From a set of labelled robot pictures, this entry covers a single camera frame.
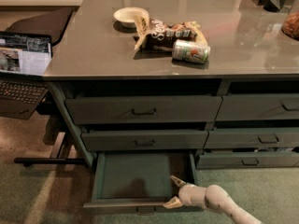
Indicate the green soda can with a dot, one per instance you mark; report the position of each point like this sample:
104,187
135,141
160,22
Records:
191,52

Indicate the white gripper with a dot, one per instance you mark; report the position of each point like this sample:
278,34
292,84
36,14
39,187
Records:
186,191

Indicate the brown chip bag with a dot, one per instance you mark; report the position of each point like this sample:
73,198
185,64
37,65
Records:
156,35

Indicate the white ceramic bowl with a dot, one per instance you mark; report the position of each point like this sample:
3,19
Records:
126,16

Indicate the grey cabinet frame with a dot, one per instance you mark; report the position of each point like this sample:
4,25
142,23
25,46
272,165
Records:
57,90

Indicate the grey drawer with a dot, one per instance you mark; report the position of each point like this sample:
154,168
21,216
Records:
247,160
143,109
144,140
243,138
259,107
138,182

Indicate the black open laptop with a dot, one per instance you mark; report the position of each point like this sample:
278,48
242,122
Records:
23,60

